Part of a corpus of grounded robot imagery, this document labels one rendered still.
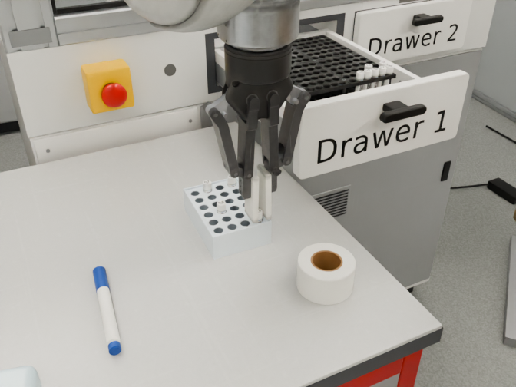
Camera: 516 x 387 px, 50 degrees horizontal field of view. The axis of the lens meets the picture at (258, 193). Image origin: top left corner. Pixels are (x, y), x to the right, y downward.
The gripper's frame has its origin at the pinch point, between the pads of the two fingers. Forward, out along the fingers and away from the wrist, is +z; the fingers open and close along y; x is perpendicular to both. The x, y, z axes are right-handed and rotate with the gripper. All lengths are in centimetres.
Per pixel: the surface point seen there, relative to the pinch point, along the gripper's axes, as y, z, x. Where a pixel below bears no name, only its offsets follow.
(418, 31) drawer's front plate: -53, -4, -37
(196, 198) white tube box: 6.0, 4.2, -8.2
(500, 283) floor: -101, 84, -34
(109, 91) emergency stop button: 12.6, -4.9, -29.0
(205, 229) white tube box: 7.0, 4.7, -1.3
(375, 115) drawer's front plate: -19.9, -5.6, -3.6
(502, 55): -195, 57, -139
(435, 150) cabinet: -67, 29, -39
